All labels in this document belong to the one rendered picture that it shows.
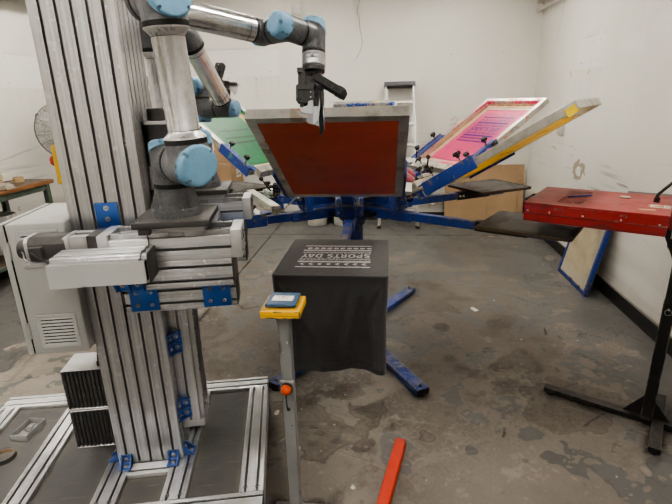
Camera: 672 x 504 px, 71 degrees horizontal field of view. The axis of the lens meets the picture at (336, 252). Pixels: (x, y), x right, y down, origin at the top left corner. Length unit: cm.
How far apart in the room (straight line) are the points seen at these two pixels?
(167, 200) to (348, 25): 510
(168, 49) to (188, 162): 28
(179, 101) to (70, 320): 90
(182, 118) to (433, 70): 518
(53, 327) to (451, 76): 538
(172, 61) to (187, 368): 115
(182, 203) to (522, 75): 546
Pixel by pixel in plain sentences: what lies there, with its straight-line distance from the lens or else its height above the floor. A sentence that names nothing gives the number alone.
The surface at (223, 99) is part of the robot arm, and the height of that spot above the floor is 160.
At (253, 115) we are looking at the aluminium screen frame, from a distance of 178.
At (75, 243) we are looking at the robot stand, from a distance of 164.
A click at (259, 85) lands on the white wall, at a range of 651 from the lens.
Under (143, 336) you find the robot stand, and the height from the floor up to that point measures 78.
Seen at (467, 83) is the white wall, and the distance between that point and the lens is 638.
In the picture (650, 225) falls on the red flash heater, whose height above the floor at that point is 106.
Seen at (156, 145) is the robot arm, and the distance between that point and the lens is 149.
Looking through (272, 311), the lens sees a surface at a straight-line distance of 152.
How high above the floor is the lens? 159
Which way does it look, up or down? 18 degrees down
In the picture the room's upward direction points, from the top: 1 degrees counter-clockwise
